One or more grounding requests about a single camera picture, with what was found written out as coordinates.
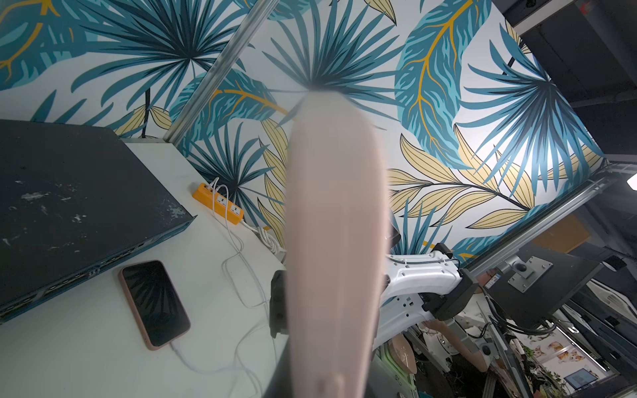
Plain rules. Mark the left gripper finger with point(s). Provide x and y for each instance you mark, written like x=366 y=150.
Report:
x=278 y=315

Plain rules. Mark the phone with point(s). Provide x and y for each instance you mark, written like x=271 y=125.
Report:
x=336 y=224
x=156 y=306

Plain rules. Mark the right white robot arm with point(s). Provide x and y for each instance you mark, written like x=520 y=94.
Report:
x=419 y=288

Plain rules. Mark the orange power strip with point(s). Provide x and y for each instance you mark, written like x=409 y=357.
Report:
x=218 y=203

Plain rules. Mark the dark grey network switch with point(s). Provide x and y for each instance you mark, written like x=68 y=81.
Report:
x=75 y=201

